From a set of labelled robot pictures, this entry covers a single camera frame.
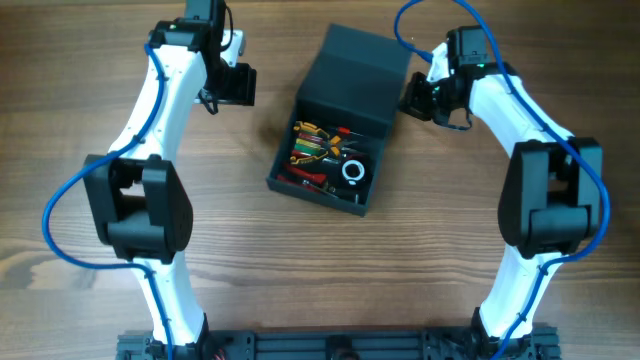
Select black storage box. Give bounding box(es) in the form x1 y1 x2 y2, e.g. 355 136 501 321
266 25 410 216

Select orange black multicolour tool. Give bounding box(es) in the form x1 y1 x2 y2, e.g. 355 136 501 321
289 121 359 166

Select black red handled screwdriver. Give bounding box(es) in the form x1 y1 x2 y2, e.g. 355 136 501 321
333 127 371 141

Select red handled pliers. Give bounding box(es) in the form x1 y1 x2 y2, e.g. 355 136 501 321
276 163 331 193

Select black round tape measure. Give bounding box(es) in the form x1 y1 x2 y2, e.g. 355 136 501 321
338 156 372 191

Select small silver wrench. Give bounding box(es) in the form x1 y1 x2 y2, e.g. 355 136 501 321
323 183 360 204

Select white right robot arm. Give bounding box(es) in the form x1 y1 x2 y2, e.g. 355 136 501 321
399 26 603 340

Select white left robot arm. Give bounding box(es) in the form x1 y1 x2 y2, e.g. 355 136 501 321
84 1 257 359

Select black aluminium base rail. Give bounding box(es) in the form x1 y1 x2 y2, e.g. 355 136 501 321
115 327 562 360

